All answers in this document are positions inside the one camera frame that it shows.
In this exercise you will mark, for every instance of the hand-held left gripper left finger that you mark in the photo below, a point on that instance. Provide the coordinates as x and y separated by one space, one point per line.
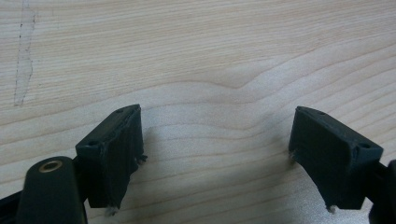
109 168

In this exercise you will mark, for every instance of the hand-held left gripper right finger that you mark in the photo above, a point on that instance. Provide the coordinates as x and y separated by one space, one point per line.
333 161

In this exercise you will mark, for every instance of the clear tape strip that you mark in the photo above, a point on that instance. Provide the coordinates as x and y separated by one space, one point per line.
24 59

